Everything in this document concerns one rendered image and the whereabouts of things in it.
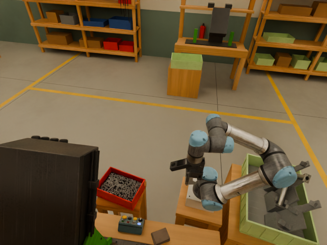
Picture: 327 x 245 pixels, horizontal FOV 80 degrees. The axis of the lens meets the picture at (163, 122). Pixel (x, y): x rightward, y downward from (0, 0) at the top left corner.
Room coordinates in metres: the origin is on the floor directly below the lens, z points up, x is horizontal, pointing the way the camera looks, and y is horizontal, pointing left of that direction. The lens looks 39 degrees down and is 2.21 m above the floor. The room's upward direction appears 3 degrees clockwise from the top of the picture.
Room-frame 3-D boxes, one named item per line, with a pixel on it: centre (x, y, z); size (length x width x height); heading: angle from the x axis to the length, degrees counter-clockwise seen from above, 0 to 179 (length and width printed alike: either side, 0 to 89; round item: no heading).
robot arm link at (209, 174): (0.78, -0.31, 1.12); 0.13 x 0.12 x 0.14; 1
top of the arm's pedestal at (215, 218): (0.80, -0.31, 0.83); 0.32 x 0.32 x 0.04; 77
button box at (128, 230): (0.56, 0.17, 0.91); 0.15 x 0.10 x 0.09; 84
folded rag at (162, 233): (0.50, -0.01, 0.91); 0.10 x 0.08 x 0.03; 112
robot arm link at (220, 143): (0.65, -0.26, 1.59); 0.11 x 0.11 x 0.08; 1
